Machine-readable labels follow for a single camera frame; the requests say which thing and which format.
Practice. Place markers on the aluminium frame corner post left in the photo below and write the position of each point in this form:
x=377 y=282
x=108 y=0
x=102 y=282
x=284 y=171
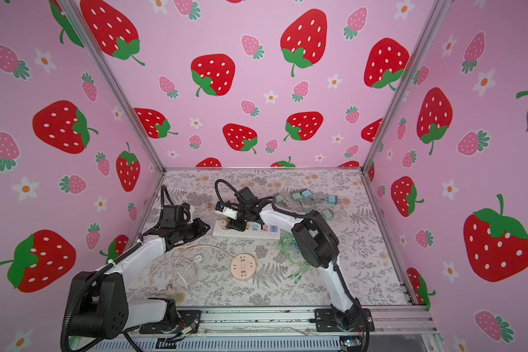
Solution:
x=76 y=19

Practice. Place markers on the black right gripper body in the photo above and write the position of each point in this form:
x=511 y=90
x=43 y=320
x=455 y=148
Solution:
x=242 y=217

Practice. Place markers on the round pink power socket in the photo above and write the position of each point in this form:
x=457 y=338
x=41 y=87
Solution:
x=243 y=267

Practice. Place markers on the aluminium frame corner post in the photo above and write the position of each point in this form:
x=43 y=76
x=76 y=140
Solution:
x=435 y=19
x=76 y=19

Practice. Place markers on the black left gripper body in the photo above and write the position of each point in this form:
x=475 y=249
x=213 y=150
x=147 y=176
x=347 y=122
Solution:
x=193 y=229

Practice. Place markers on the white multicolour power strip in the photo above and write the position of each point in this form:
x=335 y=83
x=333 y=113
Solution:
x=253 y=231

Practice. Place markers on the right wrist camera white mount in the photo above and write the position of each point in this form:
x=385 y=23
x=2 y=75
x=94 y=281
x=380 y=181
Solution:
x=223 y=210

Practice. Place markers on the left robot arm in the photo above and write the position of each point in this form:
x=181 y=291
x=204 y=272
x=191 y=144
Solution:
x=97 y=305

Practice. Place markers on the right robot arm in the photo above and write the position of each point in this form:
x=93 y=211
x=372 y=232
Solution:
x=314 y=237

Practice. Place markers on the aluminium frame corner post right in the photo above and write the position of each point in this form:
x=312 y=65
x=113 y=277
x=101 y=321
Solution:
x=435 y=19

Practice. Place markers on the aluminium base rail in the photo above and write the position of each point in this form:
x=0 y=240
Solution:
x=394 y=328

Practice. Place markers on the teal charger plug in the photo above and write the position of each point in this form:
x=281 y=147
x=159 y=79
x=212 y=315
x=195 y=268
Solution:
x=332 y=199

